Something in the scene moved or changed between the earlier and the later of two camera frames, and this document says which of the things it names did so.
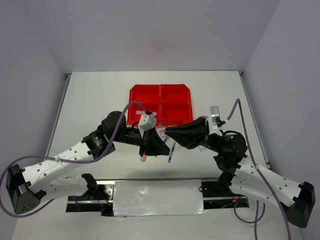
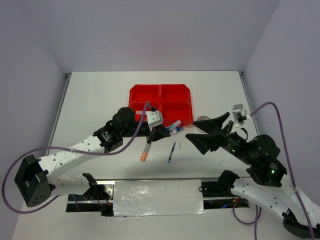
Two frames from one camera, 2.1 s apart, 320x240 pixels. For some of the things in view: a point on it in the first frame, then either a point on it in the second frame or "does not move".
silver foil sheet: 157,198 does not move
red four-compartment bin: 171,102 does not move
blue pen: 165,140 -> 178,122
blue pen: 171,152 does not move
